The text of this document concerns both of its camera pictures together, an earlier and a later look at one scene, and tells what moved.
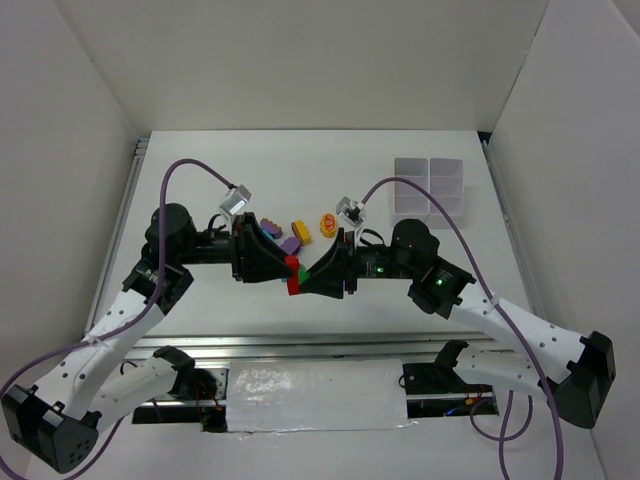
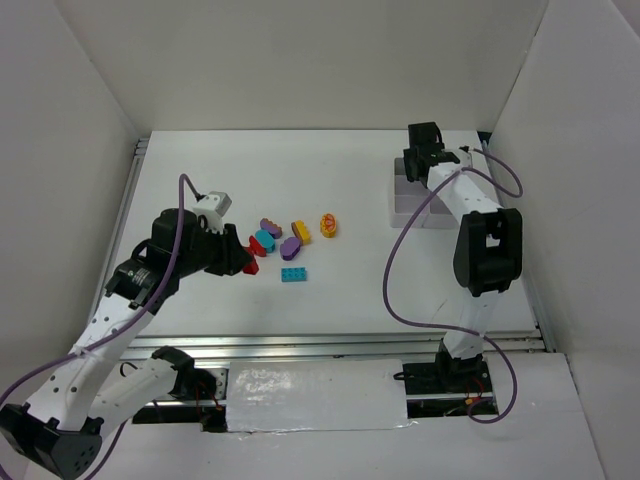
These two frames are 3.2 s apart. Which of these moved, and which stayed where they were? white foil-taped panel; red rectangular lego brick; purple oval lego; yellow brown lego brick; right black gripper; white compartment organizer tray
Moved: red rectangular lego brick; right black gripper
Stayed: white foil-taped panel; yellow brown lego brick; white compartment organizer tray; purple oval lego
